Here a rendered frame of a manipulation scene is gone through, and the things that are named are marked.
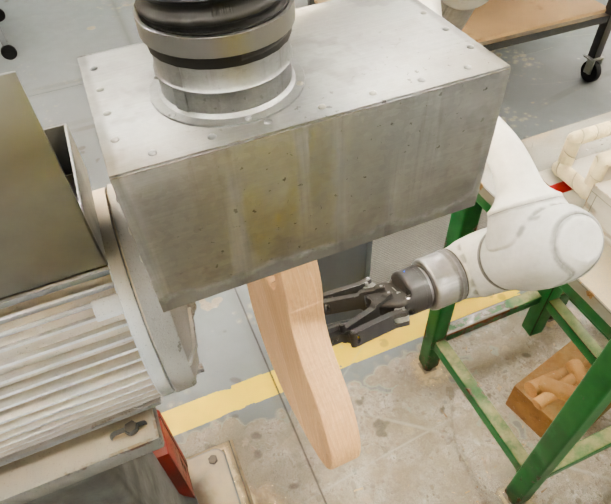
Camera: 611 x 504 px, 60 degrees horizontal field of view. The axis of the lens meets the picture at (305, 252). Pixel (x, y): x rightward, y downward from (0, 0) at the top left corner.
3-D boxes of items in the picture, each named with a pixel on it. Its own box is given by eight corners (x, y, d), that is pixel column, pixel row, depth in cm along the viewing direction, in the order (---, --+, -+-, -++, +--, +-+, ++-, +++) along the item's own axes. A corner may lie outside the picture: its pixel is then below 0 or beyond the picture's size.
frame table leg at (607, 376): (512, 510, 160) (639, 352, 93) (501, 493, 163) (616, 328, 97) (527, 503, 161) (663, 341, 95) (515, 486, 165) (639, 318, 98)
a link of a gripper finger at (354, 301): (385, 287, 84) (384, 283, 85) (316, 299, 85) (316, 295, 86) (388, 308, 86) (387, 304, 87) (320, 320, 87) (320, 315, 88)
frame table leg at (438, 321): (424, 375, 192) (472, 185, 125) (416, 363, 195) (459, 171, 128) (437, 369, 193) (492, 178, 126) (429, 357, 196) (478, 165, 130)
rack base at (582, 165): (579, 218, 112) (581, 214, 111) (532, 176, 122) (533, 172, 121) (676, 182, 118) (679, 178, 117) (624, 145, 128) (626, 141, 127)
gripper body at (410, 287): (438, 317, 84) (386, 338, 82) (411, 295, 91) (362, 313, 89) (433, 276, 81) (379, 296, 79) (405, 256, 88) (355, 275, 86)
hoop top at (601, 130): (570, 150, 113) (576, 138, 110) (560, 142, 115) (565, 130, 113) (644, 127, 117) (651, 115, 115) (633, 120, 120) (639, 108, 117)
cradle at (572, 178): (582, 201, 113) (587, 190, 111) (546, 171, 120) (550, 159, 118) (594, 197, 114) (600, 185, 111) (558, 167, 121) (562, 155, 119)
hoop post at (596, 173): (585, 201, 114) (602, 167, 107) (575, 192, 116) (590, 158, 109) (597, 197, 114) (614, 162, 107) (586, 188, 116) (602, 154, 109)
